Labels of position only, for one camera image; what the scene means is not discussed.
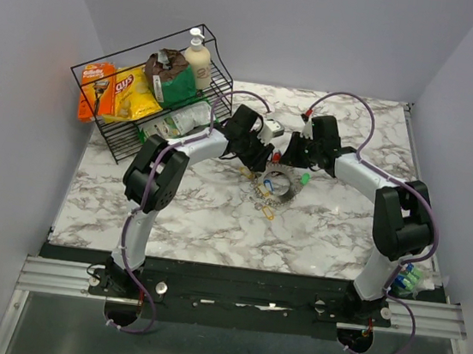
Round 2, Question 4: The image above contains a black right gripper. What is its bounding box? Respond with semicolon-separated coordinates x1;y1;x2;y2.
278;130;324;171

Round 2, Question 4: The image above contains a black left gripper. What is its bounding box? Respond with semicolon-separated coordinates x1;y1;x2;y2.
235;128;277;175

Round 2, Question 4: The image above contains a green key tag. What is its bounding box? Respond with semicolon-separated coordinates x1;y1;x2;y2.
301;173;311;185

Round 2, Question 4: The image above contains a red key tag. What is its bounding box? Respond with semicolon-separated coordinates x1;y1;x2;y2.
272;151;282;163

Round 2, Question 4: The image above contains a large metal key ring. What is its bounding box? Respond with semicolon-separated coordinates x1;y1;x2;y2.
246;164;303;209

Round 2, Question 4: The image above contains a blue key tag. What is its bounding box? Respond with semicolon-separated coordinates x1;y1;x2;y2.
263;179;274;193

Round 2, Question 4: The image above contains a yellow key tag with key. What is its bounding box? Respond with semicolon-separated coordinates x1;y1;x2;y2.
254;203;275;221

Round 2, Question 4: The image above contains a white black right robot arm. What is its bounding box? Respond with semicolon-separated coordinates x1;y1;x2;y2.
280;113;436;323

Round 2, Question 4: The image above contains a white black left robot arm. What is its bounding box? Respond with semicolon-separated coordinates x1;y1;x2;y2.
109;105;284;297

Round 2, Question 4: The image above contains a white green snack pouch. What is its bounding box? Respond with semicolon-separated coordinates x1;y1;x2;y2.
140;100;212;141

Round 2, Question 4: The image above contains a cream lotion pump bottle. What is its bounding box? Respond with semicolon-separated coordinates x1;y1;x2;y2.
184;27;212;90

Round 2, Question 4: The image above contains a green brown bag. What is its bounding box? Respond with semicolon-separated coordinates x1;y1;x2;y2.
143;48;197;110

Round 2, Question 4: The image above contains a yellow chips bag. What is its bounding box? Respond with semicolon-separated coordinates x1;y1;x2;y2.
102;67;162;123

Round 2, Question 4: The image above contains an orange razor package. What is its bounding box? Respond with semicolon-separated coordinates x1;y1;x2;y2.
77;62;117;123

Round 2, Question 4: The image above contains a blue green toothbrush pack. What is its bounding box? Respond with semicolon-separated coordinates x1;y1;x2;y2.
391;263;424;298

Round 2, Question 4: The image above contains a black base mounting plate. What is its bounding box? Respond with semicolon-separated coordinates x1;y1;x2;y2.
33;241;397;350

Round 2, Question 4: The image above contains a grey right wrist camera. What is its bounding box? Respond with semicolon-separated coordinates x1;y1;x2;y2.
301;109;313;140

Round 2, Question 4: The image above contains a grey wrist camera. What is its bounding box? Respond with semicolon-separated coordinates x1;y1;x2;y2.
258;119;284;144
301;109;313;140

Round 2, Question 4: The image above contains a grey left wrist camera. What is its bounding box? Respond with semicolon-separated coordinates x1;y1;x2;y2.
258;119;284;144

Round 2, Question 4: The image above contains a black wire rack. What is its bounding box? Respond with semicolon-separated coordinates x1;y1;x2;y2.
71;23;234;163

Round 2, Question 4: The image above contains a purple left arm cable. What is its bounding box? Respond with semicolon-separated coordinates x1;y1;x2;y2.
109;78;276;348

